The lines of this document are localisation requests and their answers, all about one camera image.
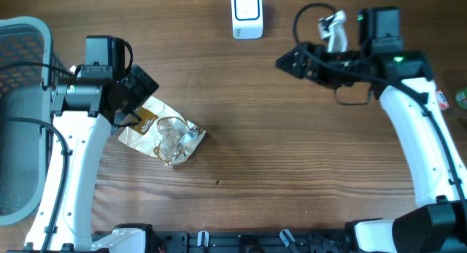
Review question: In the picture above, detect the brown cream snack pouch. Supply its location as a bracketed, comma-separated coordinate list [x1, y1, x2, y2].
[118, 96, 206, 166]

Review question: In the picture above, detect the red Kleenex tissue pack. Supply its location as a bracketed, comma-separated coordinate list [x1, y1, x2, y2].
[436, 90, 449, 111]

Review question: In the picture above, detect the green drink bottle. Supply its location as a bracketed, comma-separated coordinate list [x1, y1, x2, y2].
[455, 87, 467, 109]

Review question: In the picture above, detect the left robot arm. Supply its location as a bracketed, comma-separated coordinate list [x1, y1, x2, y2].
[23, 36, 158, 252]

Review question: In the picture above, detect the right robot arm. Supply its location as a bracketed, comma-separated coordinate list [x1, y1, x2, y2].
[275, 7, 466, 252]

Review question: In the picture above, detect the white barcode scanner box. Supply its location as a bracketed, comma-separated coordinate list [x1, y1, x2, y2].
[231, 0, 263, 40]

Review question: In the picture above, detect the grey plastic mesh basket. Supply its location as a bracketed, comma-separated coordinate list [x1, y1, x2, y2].
[1, 16, 73, 226]

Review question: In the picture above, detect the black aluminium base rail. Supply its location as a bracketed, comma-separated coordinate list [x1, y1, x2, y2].
[90, 229, 351, 253]

